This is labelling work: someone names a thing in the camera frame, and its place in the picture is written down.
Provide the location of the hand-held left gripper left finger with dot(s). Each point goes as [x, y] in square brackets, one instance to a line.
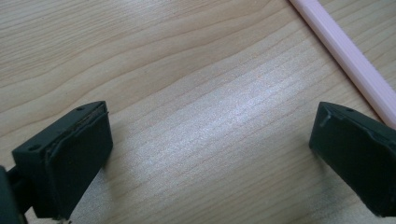
[74, 161]

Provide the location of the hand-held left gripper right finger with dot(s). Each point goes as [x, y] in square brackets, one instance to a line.
[358, 161]

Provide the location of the pink toothbrush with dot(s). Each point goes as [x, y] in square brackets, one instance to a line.
[348, 53]

